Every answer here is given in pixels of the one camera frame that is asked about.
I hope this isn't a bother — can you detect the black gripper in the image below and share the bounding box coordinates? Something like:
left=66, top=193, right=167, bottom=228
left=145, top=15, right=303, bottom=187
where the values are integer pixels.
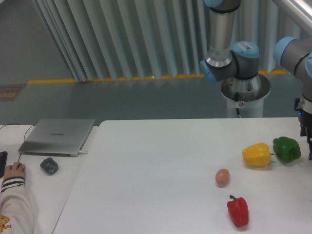
left=293, top=98, right=312, bottom=160

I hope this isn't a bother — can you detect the red bell pepper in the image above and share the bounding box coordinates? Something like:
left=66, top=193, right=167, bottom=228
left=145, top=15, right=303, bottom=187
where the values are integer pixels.
left=227, top=195, right=249, bottom=228

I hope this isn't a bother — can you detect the white striped sleeve forearm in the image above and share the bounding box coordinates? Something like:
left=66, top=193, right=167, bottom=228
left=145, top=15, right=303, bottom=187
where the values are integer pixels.
left=0, top=176, right=34, bottom=234

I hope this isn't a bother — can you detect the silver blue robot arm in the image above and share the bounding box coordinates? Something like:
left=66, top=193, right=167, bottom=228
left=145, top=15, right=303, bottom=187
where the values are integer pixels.
left=200, top=0, right=312, bottom=144

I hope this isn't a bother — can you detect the person's hand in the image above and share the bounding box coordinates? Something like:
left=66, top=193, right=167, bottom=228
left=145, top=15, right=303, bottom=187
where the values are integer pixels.
left=3, top=161, right=26, bottom=180

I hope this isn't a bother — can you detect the green bell pepper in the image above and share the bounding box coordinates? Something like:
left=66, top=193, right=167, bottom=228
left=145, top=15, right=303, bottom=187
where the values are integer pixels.
left=273, top=136, right=301, bottom=163

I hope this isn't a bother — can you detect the yellow bell pepper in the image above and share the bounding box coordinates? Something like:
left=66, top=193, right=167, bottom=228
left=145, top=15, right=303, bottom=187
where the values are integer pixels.
left=242, top=143, right=271, bottom=167

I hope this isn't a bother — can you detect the brown egg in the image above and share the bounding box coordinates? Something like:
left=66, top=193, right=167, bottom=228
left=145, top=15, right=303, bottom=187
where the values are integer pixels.
left=215, top=168, right=230, bottom=187

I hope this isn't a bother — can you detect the dark grey plastic tray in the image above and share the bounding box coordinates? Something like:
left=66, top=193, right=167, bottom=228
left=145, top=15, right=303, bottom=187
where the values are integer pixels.
left=40, top=157, right=59, bottom=176

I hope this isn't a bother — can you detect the silver laptop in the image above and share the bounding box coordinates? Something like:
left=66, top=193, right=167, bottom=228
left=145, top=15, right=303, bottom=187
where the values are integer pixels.
left=19, top=118, right=95, bottom=157

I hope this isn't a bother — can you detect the black keyboard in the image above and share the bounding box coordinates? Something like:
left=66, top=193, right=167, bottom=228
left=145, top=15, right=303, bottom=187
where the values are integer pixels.
left=0, top=151, right=8, bottom=178

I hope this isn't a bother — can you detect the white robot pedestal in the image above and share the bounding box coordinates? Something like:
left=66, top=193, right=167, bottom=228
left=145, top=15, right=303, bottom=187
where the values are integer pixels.
left=221, top=75, right=271, bottom=118

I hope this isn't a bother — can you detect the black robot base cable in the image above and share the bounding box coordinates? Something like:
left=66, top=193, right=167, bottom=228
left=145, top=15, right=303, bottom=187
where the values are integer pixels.
left=234, top=92, right=242, bottom=118

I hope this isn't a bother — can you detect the silver metal frame bar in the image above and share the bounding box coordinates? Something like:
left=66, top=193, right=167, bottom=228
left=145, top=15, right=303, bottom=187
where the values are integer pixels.
left=275, top=0, right=312, bottom=19

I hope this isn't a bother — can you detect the black laptop cable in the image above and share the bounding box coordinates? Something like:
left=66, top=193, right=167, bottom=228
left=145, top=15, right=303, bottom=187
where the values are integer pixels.
left=0, top=123, right=37, bottom=163

